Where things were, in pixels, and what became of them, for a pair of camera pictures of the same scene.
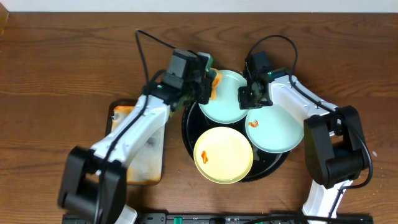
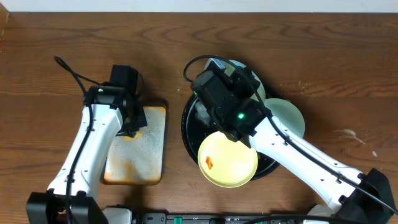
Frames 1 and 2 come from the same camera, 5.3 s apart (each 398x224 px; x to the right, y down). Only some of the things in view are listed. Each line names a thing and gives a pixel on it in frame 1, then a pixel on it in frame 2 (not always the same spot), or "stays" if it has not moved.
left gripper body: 197,91 → 138,122
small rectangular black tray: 147,166 stays
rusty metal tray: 147,165 stays
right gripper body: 249,99 → 243,86
